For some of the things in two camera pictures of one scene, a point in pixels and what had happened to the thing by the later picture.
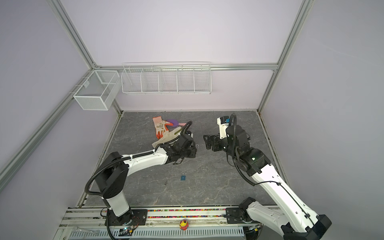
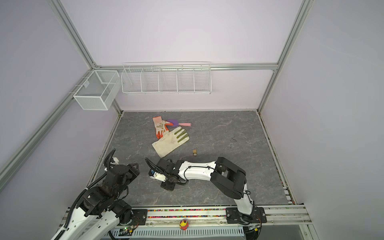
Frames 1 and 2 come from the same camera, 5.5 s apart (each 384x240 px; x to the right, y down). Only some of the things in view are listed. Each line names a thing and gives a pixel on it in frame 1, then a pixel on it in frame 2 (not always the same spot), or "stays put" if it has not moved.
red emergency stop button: x=184 y=224 stays put
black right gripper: x=210 y=142 to x=169 y=187
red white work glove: x=160 y=126 stays put
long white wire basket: x=166 y=78 stays put
